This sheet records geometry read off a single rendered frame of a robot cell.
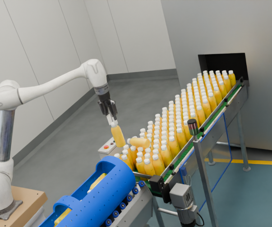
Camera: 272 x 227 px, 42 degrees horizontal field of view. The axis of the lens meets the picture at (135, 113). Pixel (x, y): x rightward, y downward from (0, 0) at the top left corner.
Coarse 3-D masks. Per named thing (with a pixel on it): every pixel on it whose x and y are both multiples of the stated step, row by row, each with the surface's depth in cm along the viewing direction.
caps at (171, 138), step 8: (216, 72) 347; (224, 72) 342; (232, 72) 338; (200, 80) 341; (208, 80) 337; (200, 88) 324; (208, 88) 318; (216, 88) 314; (176, 96) 321; (184, 96) 317; (192, 96) 313; (176, 104) 310; (184, 104) 305; (192, 104) 301; (200, 104) 298; (176, 112) 294; (184, 112) 290; (192, 112) 289; (176, 120) 282; (136, 136) 276
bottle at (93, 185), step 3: (102, 174) 233; (105, 174) 232; (99, 177) 230; (102, 177) 230; (96, 180) 229; (99, 180) 228; (93, 183) 226; (96, 183) 226; (90, 186) 226; (93, 186) 224; (90, 189) 224
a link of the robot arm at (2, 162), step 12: (0, 84) 219; (12, 84) 218; (12, 108) 224; (0, 120) 226; (12, 120) 229; (0, 132) 229; (12, 132) 234; (0, 144) 232; (0, 156) 235; (0, 168) 235; (12, 168) 242
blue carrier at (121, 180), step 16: (112, 160) 226; (96, 176) 239; (112, 176) 217; (128, 176) 223; (80, 192) 228; (96, 192) 206; (112, 192) 212; (128, 192) 226; (64, 208) 219; (80, 208) 197; (96, 208) 202; (112, 208) 213; (48, 224) 209; (64, 224) 188; (80, 224) 193; (96, 224) 202
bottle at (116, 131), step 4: (112, 128) 231; (116, 128) 230; (120, 128) 234; (112, 132) 232; (116, 132) 231; (120, 132) 233; (116, 136) 232; (120, 136) 233; (116, 140) 234; (120, 140) 234; (124, 140) 237; (116, 144) 236; (120, 144) 235; (124, 144) 237
